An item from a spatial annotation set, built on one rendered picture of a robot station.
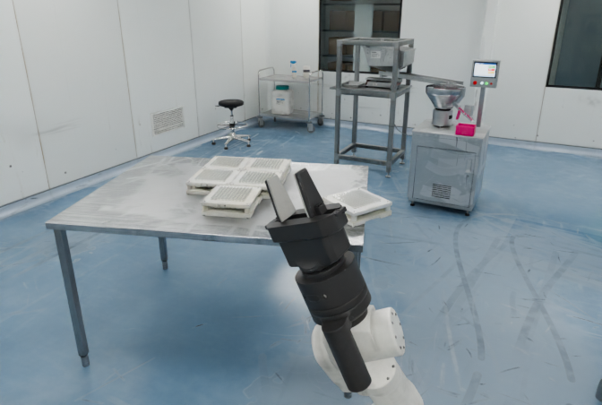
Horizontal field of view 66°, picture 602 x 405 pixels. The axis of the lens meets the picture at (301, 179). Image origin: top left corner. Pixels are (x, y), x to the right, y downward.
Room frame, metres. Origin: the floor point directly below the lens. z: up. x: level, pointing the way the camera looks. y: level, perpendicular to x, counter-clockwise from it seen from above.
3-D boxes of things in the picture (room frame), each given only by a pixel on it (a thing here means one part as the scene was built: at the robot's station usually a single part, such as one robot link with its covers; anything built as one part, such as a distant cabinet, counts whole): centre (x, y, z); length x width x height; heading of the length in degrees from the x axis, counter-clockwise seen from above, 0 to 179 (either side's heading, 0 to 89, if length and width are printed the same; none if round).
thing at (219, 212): (2.19, 0.35, 0.88); 0.24 x 0.24 x 0.02; 81
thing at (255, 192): (2.19, 0.35, 0.93); 0.25 x 0.24 x 0.02; 171
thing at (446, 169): (4.33, -1.43, 0.38); 0.63 x 0.57 x 0.76; 62
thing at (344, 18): (7.50, -0.87, 1.43); 1.32 x 0.01 x 1.11; 62
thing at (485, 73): (4.36, -1.68, 1.07); 0.23 x 0.10 x 0.62; 62
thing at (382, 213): (2.13, -0.27, 0.88); 0.24 x 0.24 x 0.02; 34
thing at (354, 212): (2.13, -0.27, 0.93); 0.25 x 0.24 x 0.02; 124
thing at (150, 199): (2.44, 0.39, 0.85); 1.50 x 1.10 x 0.04; 81
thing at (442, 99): (4.40, -1.42, 0.95); 0.49 x 0.36 x 0.37; 62
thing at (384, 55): (5.15, -1.00, 0.75); 1.43 x 1.06 x 1.50; 62
